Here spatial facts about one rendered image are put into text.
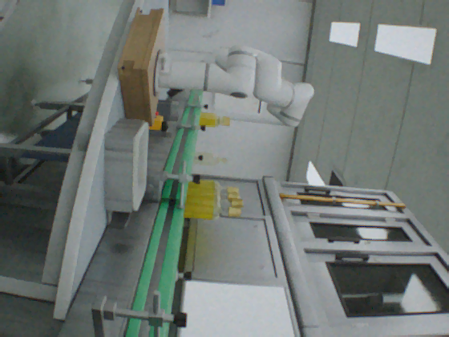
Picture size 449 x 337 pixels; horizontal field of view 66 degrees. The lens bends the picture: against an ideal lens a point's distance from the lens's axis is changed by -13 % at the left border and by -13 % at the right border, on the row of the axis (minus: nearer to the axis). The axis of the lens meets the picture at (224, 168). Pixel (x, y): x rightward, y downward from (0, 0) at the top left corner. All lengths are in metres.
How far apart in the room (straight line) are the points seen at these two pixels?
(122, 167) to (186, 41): 6.18
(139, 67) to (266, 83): 0.43
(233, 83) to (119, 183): 0.46
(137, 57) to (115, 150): 0.27
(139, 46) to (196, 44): 6.01
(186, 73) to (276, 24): 6.03
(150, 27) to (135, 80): 0.19
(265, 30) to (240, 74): 5.97
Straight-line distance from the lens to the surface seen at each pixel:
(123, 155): 1.04
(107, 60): 1.26
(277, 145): 7.59
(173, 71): 1.22
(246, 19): 7.14
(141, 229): 1.13
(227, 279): 1.26
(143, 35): 1.19
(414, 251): 1.76
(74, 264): 0.90
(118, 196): 1.09
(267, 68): 1.30
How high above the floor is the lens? 1.01
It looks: 3 degrees up
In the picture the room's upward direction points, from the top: 95 degrees clockwise
